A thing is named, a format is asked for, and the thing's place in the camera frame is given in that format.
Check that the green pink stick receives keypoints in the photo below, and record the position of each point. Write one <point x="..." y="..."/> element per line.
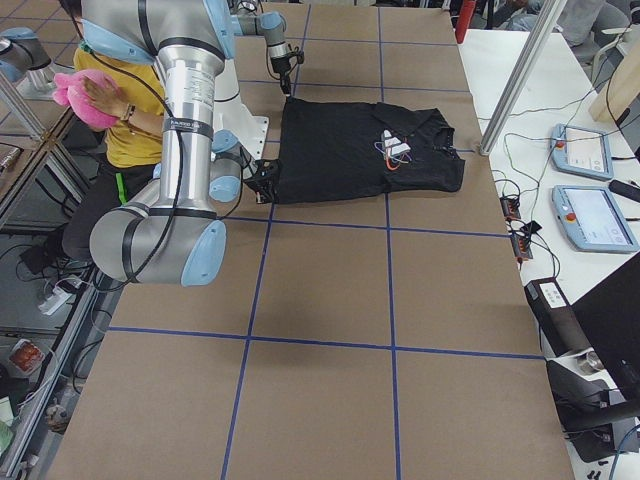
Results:
<point x="121" y="188"/>

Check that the pink plush toy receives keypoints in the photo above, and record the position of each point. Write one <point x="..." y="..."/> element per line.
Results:
<point x="70" y="91"/>

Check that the red food tray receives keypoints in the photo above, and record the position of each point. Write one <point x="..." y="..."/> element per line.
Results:
<point x="26" y="356"/>

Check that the aluminium frame post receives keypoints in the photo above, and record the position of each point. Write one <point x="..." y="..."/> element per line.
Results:
<point x="536" y="40"/>

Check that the orange circuit board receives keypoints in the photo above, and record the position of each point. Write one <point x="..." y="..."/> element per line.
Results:
<point x="510" y="207"/>
<point x="521" y="247"/>

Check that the white power strip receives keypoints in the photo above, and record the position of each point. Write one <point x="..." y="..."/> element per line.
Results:
<point x="61" y="293"/>

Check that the black device box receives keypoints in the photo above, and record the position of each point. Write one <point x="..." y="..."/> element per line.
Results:
<point x="558" y="328"/>

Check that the upper teach pendant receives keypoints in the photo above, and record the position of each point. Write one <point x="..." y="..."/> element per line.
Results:
<point x="581" y="151"/>

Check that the black printed t-shirt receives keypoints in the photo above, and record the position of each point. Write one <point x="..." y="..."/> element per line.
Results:
<point x="342" y="151"/>

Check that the person in yellow shirt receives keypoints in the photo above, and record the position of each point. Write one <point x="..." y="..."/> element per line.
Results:
<point x="133" y="146"/>

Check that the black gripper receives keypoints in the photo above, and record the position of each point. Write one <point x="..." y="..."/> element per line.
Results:
<point x="259" y="183"/>
<point x="281" y="68"/>

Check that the orange circuit board upper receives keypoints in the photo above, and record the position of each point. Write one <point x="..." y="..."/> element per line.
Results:
<point x="510" y="207"/>

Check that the orange circuit board lower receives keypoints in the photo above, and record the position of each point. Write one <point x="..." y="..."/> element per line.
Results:
<point x="521" y="247"/>

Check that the teach pendant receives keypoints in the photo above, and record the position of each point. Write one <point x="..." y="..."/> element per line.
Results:
<point x="581" y="151"/>
<point x="591" y="220"/>

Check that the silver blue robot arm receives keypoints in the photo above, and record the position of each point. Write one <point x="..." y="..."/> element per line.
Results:
<point x="170" y="232"/>
<point x="270" y="25"/>

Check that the person's hand on plush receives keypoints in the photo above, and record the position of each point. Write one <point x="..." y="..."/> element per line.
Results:
<point x="109" y="99"/>

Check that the lower teach pendant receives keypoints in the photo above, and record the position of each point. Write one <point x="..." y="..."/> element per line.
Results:
<point x="591" y="220"/>

